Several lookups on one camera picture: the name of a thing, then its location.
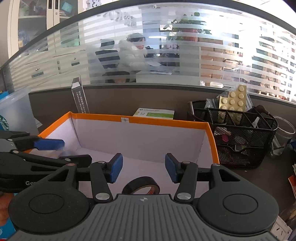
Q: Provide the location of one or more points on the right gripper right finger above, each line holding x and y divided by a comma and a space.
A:
185, 175

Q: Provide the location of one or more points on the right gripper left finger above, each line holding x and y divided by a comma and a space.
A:
103, 173

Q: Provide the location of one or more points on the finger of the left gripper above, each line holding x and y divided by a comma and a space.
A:
23, 141
53, 159

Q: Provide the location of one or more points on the black tape roll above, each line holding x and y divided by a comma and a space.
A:
141, 183

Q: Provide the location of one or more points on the person left hand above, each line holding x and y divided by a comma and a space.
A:
5, 199

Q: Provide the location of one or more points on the white Starbucks cup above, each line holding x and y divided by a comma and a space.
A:
4, 125

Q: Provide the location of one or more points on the clear plastic container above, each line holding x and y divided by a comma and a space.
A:
16, 109

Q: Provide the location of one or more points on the orange storage box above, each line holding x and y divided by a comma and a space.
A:
143, 142

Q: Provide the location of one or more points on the green white medicine box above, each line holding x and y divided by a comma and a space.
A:
154, 113

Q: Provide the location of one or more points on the black mesh desk organizer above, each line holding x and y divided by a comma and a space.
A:
242, 139

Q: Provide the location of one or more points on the tall white carton box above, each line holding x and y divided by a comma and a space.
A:
79, 95

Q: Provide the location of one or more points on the beige building block plate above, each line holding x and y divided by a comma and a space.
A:
235, 100

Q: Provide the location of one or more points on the clear glass jar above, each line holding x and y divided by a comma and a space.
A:
283, 136

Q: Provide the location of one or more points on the white power strip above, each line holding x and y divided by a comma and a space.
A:
281, 230

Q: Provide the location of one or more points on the beige glass door cabinet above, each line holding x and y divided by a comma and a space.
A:
28, 19

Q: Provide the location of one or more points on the glass office partition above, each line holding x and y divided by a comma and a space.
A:
116, 42

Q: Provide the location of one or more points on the green potted plant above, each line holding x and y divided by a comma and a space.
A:
186, 27

